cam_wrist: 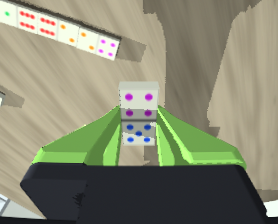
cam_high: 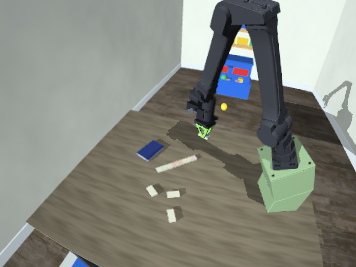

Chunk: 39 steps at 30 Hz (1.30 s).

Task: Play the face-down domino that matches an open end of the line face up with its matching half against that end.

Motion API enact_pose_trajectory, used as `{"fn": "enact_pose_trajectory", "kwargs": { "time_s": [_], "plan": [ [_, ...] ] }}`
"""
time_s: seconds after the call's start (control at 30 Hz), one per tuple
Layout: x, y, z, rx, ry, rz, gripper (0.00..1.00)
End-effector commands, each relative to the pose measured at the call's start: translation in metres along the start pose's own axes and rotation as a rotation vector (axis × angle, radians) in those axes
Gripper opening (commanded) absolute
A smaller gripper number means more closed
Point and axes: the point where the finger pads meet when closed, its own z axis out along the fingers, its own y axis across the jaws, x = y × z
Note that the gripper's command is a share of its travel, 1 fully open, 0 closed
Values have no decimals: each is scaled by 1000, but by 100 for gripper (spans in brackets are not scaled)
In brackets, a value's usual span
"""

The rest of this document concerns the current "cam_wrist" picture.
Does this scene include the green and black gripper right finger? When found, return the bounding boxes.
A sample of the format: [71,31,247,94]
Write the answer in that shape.
[156,105,247,171]

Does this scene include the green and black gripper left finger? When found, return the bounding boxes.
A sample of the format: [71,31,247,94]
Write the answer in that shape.
[31,105,122,165]

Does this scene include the white domino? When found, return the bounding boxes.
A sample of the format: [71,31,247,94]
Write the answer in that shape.
[37,12,81,46]
[77,27,120,60]
[0,93,6,107]
[0,0,40,34]

